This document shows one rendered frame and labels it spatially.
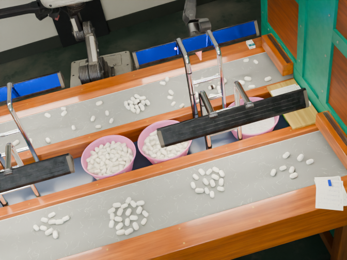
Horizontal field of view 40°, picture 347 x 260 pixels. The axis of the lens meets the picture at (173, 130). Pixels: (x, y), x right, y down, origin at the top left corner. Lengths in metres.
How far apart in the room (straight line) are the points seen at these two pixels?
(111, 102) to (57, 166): 0.83
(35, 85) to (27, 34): 2.26
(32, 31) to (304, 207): 3.20
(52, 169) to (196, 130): 0.58
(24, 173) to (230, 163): 0.90
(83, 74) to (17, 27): 1.79
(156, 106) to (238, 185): 0.69
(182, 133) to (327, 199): 0.65
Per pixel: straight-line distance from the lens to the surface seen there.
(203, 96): 1.98
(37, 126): 2.68
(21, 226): 2.26
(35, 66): 4.52
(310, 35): 2.30
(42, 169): 1.93
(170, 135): 1.89
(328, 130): 2.19
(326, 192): 2.09
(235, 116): 1.92
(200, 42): 2.35
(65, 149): 2.47
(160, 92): 2.63
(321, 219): 2.11
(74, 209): 2.21
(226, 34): 2.38
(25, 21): 4.53
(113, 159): 2.34
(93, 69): 2.86
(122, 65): 3.36
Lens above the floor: 2.41
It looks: 44 degrees down
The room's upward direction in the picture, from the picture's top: 12 degrees counter-clockwise
